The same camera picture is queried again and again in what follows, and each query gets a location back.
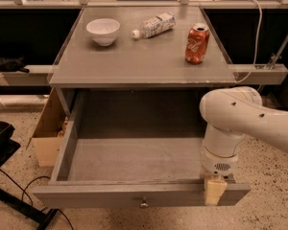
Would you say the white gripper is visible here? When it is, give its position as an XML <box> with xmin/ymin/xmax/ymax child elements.
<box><xmin>200</xmin><ymin>145</ymin><xmax>239</xmax><ymax>206</ymax></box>

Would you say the grey top drawer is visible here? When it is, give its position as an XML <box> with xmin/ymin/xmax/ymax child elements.
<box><xmin>32</xmin><ymin>89</ymin><xmax>252</xmax><ymax>209</ymax></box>

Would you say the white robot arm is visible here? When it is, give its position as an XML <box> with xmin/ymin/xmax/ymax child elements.
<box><xmin>199</xmin><ymin>86</ymin><xmax>288</xmax><ymax>206</ymax></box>

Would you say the grey drawer cabinet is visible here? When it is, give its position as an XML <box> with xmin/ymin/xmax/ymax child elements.
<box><xmin>50</xmin><ymin>7</ymin><xmax>234</xmax><ymax>113</ymax></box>

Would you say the red soda can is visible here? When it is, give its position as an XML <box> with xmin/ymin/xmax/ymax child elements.
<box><xmin>185</xmin><ymin>23</ymin><xmax>210</xmax><ymax>64</ymax></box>

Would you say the clear plastic water bottle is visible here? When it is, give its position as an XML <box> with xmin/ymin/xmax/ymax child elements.
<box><xmin>132</xmin><ymin>12</ymin><xmax>176</xmax><ymax>39</ymax></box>

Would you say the brown cardboard box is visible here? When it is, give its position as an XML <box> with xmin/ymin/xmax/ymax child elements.
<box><xmin>31</xmin><ymin>89</ymin><xmax>67</xmax><ymax>167</ymax></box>

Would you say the white ceramic bowl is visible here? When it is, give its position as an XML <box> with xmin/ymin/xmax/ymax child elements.
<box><xmin>86</xmin><ymin>18</ymin><xmax>120</xmax><ymax>46</ymax></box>

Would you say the black metal stand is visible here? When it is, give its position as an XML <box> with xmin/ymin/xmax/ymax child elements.
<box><xmin>0</xmin><ymin>122</ymin><xmax>58</xmax><ymax>230</ymax></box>

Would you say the black bag on ledge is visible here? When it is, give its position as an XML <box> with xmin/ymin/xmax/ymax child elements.
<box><xmin>0</xmin><ymin>57</ymin><xmax>30</xmax><ymax>73</ymax></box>

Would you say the grey metal railing frame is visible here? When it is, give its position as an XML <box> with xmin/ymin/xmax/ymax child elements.
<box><xmin>0</xmin><ymin>0</ymin><xmax>288</xmax><ymax>90</ymax></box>

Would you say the black floor cable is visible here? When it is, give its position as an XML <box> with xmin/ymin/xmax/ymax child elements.
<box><xmin>0</xmin><ymin>168</ymin><xmax>75</xmax><ymax>230</ymax></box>

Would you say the white hanging cable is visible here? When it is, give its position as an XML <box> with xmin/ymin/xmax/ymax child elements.
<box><xmin>234</xmin><ymin>0</ymin><xmax>264</xmax><ymax>84</ymax></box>

